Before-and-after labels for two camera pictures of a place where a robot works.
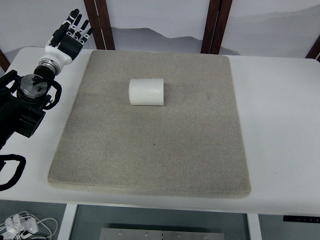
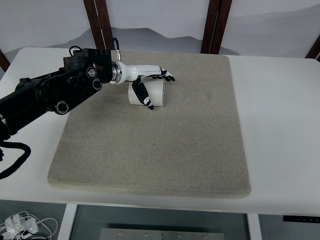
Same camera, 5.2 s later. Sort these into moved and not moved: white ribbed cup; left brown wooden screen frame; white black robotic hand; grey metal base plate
Moved: white black robotic hand
Not moved: white ribbed cup; grey metal base plate; left brown wooden screen frame
